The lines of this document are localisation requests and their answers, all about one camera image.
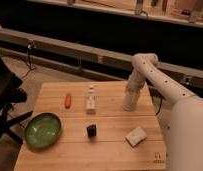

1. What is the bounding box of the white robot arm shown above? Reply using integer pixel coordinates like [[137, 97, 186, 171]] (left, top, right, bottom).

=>
[[123, 53, 203, 171]]

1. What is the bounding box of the white bottle toy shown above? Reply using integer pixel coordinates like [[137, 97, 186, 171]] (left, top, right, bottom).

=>
[[86, 85, 96, 114]]

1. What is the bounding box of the white sponge block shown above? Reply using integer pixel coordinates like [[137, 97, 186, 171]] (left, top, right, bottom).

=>
[[125, 127, 147, 147]]

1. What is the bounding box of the orange carrot toy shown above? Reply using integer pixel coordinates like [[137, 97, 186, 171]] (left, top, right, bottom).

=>
[[64, 93, 72, 109]]

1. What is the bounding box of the green bowl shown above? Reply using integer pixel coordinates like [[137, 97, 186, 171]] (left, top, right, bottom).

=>
[[24, 113, 61, 149]]

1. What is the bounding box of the black cable on floor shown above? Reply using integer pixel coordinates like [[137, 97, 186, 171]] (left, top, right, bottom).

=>
[[20, 40, 37, 80]]

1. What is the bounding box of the black camera tripod stand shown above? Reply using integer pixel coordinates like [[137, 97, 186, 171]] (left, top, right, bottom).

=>
[[0, 56, 32, 145]]

